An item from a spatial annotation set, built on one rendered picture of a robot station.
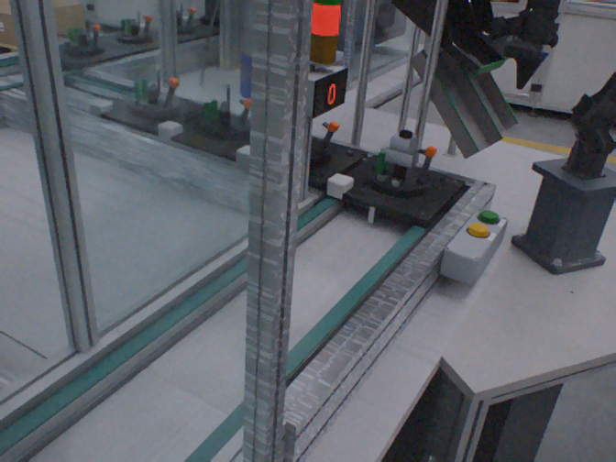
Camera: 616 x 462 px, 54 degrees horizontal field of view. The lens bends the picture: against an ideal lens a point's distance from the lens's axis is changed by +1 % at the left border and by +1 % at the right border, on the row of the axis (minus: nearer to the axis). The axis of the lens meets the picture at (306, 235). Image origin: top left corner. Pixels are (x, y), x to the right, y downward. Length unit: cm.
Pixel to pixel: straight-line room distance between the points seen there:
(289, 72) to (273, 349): 25
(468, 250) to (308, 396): 51
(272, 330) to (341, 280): 60
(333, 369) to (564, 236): 68
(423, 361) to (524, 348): 19
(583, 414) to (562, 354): 125
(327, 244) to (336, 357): 38
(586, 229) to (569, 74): 398
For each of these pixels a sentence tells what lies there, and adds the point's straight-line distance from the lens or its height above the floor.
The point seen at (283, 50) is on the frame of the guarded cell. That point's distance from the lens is 42.
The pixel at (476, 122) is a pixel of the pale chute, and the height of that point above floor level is 104.
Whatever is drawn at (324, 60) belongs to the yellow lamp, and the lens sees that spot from 115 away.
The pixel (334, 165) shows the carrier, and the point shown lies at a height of 97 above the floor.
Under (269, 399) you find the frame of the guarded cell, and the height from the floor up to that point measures 113.
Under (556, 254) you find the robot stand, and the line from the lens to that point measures 140.
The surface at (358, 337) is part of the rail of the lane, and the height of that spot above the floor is 96.
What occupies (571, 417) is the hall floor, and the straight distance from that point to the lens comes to 239.
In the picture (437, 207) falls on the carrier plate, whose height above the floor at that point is 97.
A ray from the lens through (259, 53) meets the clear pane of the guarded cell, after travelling 41.
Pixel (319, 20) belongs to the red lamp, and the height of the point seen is 133.
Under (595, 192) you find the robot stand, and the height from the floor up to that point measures 105.
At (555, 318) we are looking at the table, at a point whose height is 86.
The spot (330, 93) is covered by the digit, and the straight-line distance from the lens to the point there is 117.
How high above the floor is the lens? 155
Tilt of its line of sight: 30 degrees down
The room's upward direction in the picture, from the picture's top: 5 degrees clockwise
